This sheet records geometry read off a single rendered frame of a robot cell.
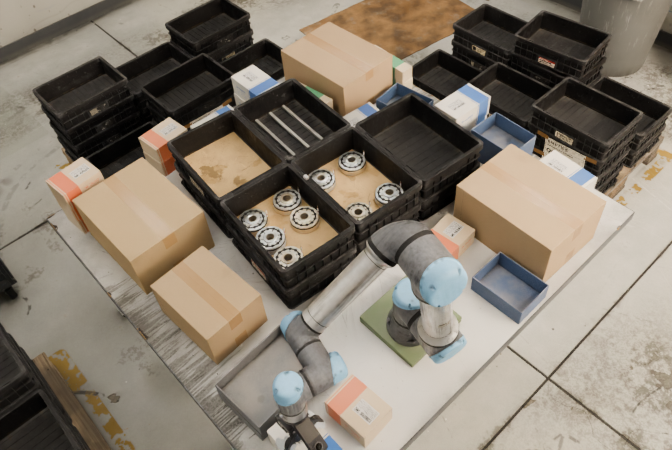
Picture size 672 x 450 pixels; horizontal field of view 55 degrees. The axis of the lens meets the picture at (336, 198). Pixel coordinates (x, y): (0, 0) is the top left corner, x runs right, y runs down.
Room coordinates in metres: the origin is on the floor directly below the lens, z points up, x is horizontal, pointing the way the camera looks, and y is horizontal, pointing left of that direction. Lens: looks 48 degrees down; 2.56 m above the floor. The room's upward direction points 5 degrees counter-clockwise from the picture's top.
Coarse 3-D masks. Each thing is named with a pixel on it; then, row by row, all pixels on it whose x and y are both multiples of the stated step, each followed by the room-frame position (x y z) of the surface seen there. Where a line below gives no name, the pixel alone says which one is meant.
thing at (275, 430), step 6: (276, 426) 0.75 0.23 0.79; (270, 432) 0.73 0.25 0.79; (276, 432) 0.73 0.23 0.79; (282, 432) 0.73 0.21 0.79; (324, 432) 0.72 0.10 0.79; (270, 438) 0.73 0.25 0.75; (282, 438) 0.71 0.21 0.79; (324, 438) 0.70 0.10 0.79; (330, 438) 0.70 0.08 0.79; (276, 444) 0.71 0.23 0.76; (300, 444) 0.69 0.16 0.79; (330, 444) 0.68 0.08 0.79; (336, 444) 0.68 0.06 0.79
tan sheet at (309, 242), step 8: (272, 200) 1.58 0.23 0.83; (256, 208) 1.54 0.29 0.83; (264, 208) 1.54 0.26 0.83; (272, 208) 1.54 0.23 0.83; (272, 216) 1.50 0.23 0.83; (280, 216) 1.50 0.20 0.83; (288, 216) 1.49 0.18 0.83; (320, 216) 1.48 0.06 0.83; (272, 224) 1.46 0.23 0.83; (280, 224) 1.46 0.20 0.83; (288, 224) 1.45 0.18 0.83; (320, 224) 1.44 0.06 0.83; (328, 224) 1.44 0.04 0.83; (288, 232) 1.42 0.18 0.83; (296, 232) 1.42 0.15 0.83; (312, 232) 1.41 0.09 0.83; (320, 232) 1.40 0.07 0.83; (328, 232) 1.40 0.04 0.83; (336, 232) 1.40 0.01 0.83; (288, 240) 1.38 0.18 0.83; (296, 240) 1.38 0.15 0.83; (304, 240) 1.38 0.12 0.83; (312, 240) 1.37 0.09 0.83; (320, 240) 1.37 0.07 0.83; (328, 240) 1.37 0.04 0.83; (304, 248) 1.34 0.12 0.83; (312, 248) 1.34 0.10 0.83; (272, 256) 1.32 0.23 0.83
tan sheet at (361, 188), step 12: (324, 168) 1.71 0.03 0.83; (336, 168) 1.71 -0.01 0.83; (372, 168) 1.69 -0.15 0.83; (336, 180) 1.65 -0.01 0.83; (348, 180) 1.64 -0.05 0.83; (360, 180) 1.63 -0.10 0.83; (372, 180) 1.63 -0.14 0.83; (384, 180) 1.62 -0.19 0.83; (336, 192) 1.59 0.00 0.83; (348, 192) 1.58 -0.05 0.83; (360, 192) 1.57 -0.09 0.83; (372, 192) 1.57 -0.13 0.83; (348, 204) 1.52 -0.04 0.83; (372, 204) 1.51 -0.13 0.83
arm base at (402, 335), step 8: (392, 312) 1.06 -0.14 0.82; (392, 320) 1.05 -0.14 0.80; (392, 328) 1.03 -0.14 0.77; (400, 328) 1.02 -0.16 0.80; (392, 336) 1.02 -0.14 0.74; (400, 336) 1.01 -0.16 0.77; (408, 336) 1.00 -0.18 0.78; (400, 344) 1.00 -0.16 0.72; (408, 344) 0.99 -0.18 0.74; (416, 344) 0.99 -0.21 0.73
